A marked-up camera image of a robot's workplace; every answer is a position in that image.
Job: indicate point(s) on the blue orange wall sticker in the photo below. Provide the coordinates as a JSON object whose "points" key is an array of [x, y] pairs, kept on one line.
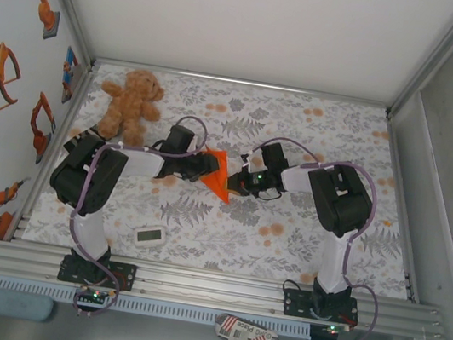
{"points": [[69, 72]]}

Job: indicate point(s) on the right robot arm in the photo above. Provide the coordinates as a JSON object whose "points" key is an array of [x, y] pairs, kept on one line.
{"points": [[341, 205]]}

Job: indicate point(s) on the red striped printed packet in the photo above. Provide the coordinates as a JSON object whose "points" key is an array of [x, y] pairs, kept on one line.
{"points": [[245, 335]]}

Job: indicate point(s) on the aluminium profile frame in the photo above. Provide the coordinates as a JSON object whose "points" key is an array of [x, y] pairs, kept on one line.
{"points": [[207, 292]]}

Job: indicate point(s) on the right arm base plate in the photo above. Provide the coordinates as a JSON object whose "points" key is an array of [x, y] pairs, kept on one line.
{"points": [[296, 304]]}

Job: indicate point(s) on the floral table mat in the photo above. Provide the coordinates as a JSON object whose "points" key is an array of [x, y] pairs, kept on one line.
{"points": [[217, 229]]}

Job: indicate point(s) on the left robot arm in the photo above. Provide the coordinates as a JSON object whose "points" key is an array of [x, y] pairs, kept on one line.
{"points": [[79, 177]]}

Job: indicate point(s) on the brown teddy bear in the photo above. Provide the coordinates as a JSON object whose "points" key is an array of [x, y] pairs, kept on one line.
{"points": [[130, 107]]}

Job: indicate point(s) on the white digital timer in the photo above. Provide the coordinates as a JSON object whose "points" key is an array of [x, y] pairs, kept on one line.
{"points": [[149, 235]]}

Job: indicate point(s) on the orange cloth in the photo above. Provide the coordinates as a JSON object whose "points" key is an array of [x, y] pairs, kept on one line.
{"points": [[218, 181]]}

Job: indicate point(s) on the blue-grey sponge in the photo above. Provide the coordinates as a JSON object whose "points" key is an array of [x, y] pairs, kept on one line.
{"points": [[17, 304]]}

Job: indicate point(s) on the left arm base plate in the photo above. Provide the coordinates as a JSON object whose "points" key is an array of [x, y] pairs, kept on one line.
{"points": [[123, 276]]}

